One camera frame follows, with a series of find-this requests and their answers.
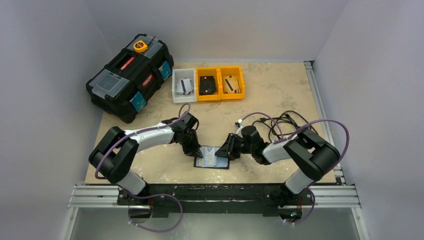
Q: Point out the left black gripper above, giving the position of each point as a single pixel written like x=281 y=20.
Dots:
x=193 y=149

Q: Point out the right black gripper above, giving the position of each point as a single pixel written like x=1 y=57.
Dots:
x=233 y=145

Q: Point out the silver credit card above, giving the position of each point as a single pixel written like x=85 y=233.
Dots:
x=209 y=159

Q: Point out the black leather card holder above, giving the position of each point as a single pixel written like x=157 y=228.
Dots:
x=223 y=162

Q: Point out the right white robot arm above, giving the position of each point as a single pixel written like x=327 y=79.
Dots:
x=313 y=155

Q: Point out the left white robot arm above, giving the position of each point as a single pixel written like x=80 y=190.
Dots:
x=113 y=156

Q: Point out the silver credit cards stack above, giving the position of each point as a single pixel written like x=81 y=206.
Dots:
x=184 y=86

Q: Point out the gold credit cards stack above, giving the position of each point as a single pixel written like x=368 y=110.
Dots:
x=230 y=84

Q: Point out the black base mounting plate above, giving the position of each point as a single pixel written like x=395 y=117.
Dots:
x=267 y=199

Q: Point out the white plastic bin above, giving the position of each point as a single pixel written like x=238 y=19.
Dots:
x=184 y=73

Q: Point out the middle yellow plastic bin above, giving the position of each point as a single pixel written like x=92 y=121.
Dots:
x=205 y=71

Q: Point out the yellow plastic bin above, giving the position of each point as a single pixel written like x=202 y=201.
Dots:
x=205 y=71
x=237 y=72

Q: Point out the right yellow plastic bin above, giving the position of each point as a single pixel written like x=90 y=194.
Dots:
x=237 y=72

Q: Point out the black plastic toolbox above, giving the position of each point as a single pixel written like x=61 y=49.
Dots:
x=124 y=86

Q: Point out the yellow tape measure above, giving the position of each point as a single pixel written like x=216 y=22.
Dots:
x=140 y=46

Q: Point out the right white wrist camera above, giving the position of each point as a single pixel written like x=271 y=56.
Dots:
x=238 y=127

